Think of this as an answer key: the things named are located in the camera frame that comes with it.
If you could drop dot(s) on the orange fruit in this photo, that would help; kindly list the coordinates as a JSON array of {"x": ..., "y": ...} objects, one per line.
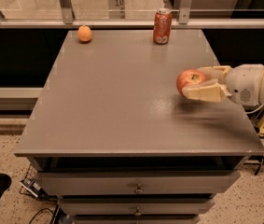
[{"x": 84, "y": 33}]

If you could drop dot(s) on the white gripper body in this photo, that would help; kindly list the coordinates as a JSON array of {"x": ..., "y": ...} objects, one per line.
[{"x": 243, "y": 84}]

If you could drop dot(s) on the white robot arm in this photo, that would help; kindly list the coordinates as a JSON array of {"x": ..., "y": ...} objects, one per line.
[{"x": 243, "y": 85}]

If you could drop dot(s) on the wire basket on floor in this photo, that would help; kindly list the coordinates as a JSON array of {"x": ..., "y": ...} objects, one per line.
[{"x": 29, "y": 184}]

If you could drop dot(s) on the grey numbered pillar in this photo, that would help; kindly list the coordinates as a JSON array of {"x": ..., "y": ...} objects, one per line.
[{"x": 116, "y": 9}]

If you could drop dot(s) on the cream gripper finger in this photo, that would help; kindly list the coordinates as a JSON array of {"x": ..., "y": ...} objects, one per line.
[
  {"x": 216, "y": 72},
  {"x": 209, "y": 93}
]

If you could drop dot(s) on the red apple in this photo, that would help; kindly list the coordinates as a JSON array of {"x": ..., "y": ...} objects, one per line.
[{"x": 189, "y": 77}]

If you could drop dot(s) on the red soda can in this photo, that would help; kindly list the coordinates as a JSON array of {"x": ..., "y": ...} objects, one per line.
[{"x": 162, "y": 26}]

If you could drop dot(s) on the metal window railing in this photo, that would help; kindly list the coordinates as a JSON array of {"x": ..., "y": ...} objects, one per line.
[{"x": 187, "y": 14}]

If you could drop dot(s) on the grey drawer cabinet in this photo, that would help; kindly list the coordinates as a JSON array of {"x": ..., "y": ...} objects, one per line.
[{"x": 112, "y": 139}]

